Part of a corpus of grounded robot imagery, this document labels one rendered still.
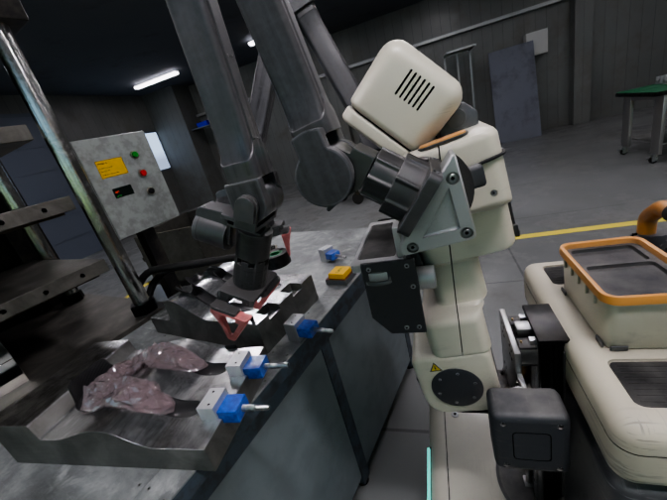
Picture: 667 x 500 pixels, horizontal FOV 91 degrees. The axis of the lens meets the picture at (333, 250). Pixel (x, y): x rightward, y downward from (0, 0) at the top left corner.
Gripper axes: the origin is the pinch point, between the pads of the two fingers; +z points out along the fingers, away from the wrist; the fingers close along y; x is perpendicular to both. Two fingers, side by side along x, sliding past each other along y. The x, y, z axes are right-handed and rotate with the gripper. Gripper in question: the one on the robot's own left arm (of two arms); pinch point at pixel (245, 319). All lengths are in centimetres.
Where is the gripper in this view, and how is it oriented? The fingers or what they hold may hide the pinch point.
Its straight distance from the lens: 65.8
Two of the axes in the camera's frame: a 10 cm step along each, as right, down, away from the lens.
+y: -2.5, 4.1, -8.8
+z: -2.1, 8.6, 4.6
